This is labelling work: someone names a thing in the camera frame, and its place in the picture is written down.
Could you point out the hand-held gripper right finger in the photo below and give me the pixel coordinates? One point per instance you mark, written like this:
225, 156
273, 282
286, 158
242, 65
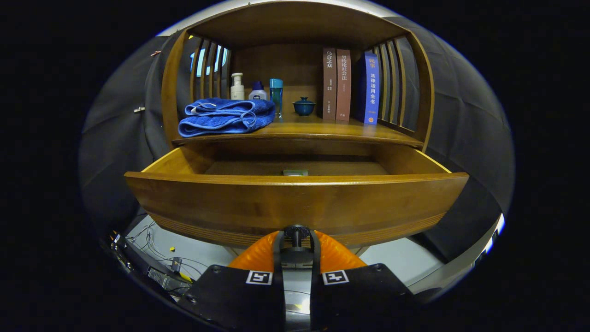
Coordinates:
316, 295

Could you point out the wooden countertop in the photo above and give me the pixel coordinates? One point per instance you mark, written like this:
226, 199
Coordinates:
313, 129

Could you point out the wooden cabinet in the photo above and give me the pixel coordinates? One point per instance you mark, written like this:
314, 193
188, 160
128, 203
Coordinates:
295, 23

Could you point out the white bottle with blue cap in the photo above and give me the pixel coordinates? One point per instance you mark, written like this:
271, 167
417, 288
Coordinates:
257, 93

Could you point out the white facial cleanser tube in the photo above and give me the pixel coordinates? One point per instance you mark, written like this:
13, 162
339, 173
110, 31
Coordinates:
295, 173

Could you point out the blue lidded teacup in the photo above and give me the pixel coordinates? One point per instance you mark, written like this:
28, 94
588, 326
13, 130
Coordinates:
304, 107

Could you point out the folded blue towel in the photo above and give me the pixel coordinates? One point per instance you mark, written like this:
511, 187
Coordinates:
221, 117

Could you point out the white pump bottle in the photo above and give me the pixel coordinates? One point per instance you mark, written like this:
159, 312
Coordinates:
237, 90

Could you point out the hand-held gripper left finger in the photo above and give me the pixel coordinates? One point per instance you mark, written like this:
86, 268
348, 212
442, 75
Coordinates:
278, 295

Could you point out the blue book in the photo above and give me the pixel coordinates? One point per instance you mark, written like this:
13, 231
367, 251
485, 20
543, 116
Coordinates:
371, 87

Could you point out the teal clear bottle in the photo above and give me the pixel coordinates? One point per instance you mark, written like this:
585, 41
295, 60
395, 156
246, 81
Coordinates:
276, 97

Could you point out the dark electronic device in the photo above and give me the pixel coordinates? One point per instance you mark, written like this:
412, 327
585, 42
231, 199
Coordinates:
166, 278

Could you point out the wooden drawer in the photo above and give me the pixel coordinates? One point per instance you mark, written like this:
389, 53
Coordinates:
295, 203

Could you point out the reddish brown book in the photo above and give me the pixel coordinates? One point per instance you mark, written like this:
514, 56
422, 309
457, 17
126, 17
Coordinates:
343, 87

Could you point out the dark brown book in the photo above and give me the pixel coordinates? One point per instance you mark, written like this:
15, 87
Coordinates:
329, 87

